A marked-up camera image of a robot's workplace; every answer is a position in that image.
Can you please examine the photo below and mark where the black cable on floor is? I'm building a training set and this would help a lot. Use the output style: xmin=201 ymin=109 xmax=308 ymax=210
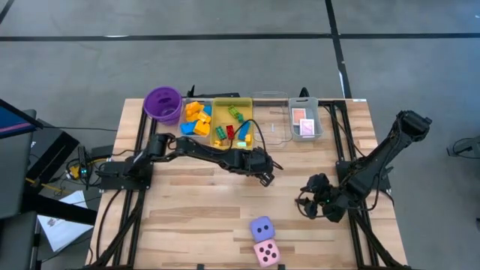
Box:
xmin=445 ymin=134 xmax=480 ymax=161

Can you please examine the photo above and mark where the pink foam die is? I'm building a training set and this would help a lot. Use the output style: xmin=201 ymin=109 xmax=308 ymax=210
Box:
xmin=253 ymin=238 xmax=282 ymax=268

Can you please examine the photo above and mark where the dark grey desk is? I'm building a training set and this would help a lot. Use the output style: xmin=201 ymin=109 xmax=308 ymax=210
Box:
xmin=0 ymin=108 xmax=38 ymax=270

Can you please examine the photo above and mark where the purple plastic bucket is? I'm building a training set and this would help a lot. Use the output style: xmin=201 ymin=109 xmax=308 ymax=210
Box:
xmin=142 ymin=85 xmax=185 ymax=126

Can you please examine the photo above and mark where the white paper sheet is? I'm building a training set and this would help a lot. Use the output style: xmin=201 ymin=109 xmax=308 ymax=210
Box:
xmin=36 ymin=190 xmax=95 ymax=253

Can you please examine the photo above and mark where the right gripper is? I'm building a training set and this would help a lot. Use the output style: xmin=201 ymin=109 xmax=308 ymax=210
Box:
xmin=299 ymin=172 xmax=348 ymax=223

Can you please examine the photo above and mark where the purple foam die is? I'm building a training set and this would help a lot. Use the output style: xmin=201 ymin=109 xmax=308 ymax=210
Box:
xmin=248 ymin=215 xmax=276 ymax=243

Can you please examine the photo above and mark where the computer monitor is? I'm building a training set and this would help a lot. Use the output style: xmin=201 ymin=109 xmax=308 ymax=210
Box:
xmin=0 ymin=97 xmax=43 ymax=140

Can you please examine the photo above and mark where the small clear plastic bin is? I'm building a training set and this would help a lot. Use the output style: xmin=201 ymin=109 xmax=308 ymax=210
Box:
xmin=179 ymin=96 xmax=215 ymax=138

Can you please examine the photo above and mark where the yellow angular toy block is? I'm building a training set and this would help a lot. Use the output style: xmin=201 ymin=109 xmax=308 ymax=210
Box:
xmin=185 ymin=100 xmax=206 ymax=116

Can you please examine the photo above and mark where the grey plastic bin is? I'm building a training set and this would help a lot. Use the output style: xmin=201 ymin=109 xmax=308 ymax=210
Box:
xmin=287 ymin=96 xmax=326 ymax=143

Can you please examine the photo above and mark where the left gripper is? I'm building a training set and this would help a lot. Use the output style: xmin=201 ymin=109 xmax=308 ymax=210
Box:
xmin=234 ymin=146 xmax=285 ymax=188

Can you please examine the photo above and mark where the black metal table frame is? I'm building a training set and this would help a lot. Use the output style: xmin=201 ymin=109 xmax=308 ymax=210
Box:
xmin=84 ymin=85 xmax=412 ymax=270

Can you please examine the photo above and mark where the long blue brick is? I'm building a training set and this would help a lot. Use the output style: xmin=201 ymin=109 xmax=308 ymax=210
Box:
xmin=238 ymin=121 xmax=251 ymax=142

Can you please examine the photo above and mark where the large clear plastic bin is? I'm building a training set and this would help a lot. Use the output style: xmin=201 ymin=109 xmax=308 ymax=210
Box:
xmin=250 ymin=91 xmax=293 ymax=146

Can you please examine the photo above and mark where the yellow translucent plastic bin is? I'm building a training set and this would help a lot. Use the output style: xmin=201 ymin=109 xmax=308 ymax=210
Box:
xmin=211 ymin=96 xmax=255 ymax=153

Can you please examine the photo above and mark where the black power strip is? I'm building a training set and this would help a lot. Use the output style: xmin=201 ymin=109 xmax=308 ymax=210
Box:
xmin=76 ymin=145 xmax=91 ymax=188

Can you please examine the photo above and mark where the black computer case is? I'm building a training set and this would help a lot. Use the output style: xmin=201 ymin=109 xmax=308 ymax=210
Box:
xmin=25 ymin=118 xmax=80 ymax=185

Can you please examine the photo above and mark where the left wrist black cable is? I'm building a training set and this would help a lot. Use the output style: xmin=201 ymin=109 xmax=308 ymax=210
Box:
xmin=223 ymin=118 xmax=268 ymax=153

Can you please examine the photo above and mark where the red playing card deck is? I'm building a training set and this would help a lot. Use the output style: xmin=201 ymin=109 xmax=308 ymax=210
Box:
xmin=291 ymin=108 xmax=308 ymax=125
xmin=298 ymin=118 xmax=316 ymax=137

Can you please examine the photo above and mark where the large long blue block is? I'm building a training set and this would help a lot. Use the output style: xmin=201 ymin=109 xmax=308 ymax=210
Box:
xmin=179 ymin=121 xmax=197 ymax=136

